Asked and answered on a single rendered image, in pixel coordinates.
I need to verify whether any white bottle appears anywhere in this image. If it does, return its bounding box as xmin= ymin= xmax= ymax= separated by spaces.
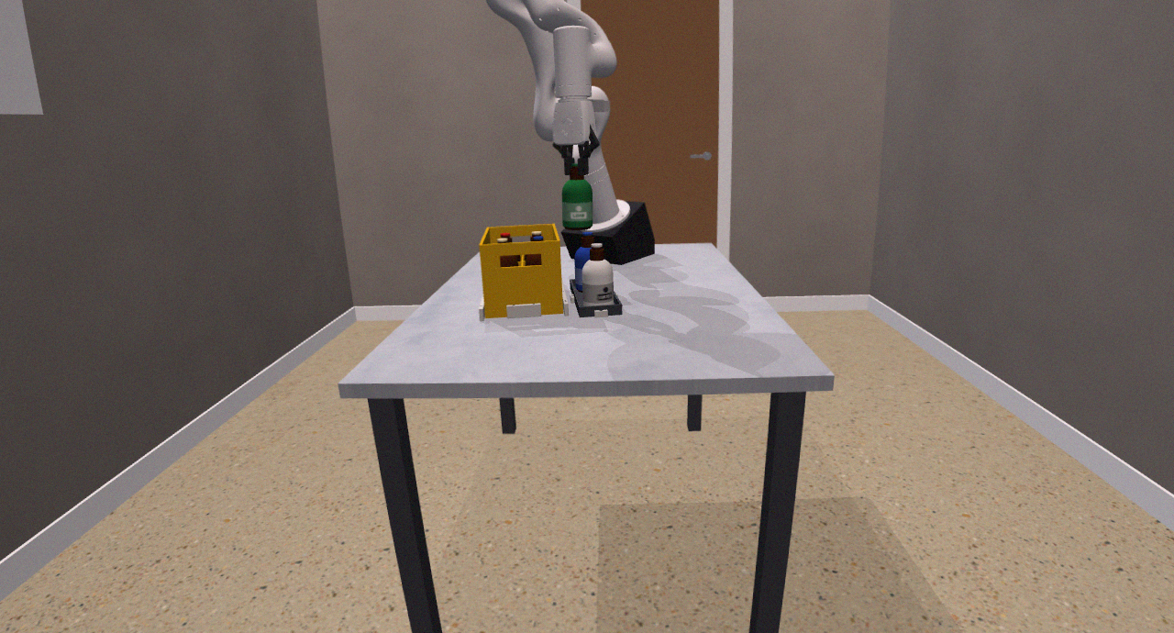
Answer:
xmin=582 ymin=243 xmax=614 ymax=307

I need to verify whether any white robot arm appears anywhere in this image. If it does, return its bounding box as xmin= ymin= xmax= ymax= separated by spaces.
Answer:
xmin=486 ymin=0 xmax=630 ymax=233

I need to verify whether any green bottle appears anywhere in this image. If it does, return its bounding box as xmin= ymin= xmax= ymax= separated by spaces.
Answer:
xmin=562 ymin=164 xmax=593 ymax=230

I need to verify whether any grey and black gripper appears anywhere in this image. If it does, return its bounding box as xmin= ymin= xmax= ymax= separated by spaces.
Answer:
xmin=553 ymin=99 xmax=600 ymax=175

